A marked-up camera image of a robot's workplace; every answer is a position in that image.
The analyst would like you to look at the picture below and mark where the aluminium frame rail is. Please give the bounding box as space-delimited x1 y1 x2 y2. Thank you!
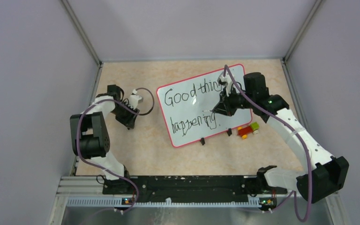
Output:
49 175 306 225

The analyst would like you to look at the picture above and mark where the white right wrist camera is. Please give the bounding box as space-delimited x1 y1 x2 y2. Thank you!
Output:
217 70 233 95

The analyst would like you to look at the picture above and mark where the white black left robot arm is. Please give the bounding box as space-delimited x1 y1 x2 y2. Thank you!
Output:
70 84 143 194

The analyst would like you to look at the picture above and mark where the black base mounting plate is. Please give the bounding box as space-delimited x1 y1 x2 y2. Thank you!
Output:
102 175 287 204

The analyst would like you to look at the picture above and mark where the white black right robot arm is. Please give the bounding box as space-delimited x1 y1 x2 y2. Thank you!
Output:
212 71 349 203

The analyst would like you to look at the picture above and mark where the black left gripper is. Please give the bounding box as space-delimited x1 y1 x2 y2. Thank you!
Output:
110 101 139 129

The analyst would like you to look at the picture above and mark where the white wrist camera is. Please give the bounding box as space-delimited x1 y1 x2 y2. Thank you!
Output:
217 70 233 95
128 89 143 110

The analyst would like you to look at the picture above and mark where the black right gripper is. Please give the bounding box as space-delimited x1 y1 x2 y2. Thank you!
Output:
213 85 255 117

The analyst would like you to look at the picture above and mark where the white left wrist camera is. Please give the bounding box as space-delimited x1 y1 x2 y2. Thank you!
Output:
128 89 143 110

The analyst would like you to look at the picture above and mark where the green lego brick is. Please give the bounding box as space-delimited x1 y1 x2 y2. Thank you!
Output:
249 122 260 131

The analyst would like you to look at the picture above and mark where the pink framed whiteboard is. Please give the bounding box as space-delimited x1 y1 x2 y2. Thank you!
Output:
156 68 253 148

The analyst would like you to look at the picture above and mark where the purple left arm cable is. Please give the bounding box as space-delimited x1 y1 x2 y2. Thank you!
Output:
75 87 155 215

